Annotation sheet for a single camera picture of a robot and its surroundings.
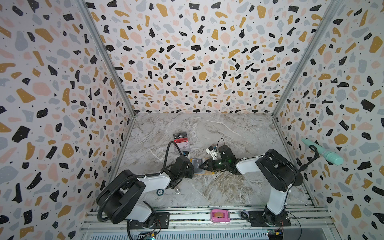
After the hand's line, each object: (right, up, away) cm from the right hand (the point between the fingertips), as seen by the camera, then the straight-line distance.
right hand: (200, 166), depth 87 cm
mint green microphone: (+55, +10, -25) cm, 61 cm away
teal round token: (-22, -14, -4) cm, 26 cm away
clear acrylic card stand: (-12, +8, +13) cm, 19 cm away
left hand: (-2, -1, +2) cm, 3 cm away
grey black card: (-2, +1, +6) cm, 6 cm away
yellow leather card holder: (+2, -4, +2) cm, 5 cm away
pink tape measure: (+10, -21, -14) cm, 27 cm away
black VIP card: (-14, +17, +13) cm, 26 cm away
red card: (-12, +12, +13) cm, 21 cm away
